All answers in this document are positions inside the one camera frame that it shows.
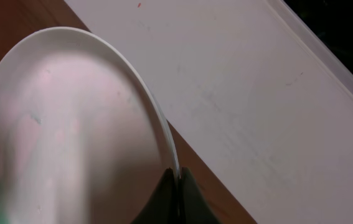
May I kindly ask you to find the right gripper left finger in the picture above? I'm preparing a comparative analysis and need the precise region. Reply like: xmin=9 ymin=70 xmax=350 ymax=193
xmin=131 ymin=168 xmax=178 ymax=224

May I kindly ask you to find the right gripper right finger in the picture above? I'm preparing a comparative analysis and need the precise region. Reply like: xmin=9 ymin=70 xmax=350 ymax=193
xmin=181 ymin=167 xmax=220 ymax=224

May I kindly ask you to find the white plate back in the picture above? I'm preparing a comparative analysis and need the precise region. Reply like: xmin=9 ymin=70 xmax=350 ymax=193
xmin=0 ymin=27 xmax=180 ymax=223

